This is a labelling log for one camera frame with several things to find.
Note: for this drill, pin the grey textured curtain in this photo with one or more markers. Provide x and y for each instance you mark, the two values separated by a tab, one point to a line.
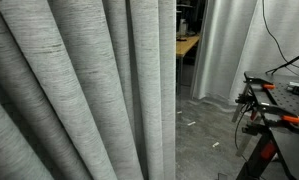
72	83

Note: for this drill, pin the wooden table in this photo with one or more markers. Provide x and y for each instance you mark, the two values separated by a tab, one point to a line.
185	45

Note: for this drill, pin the black camera stand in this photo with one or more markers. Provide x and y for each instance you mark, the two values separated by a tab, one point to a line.
289	62

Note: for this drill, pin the black perforated workbench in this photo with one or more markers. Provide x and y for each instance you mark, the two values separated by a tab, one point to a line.
289	100

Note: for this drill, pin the pale backdrop curtain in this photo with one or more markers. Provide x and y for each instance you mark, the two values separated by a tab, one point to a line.
229	50

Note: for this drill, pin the white floor tape strip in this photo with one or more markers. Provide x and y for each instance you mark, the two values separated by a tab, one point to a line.
191	123
215	144
179	112

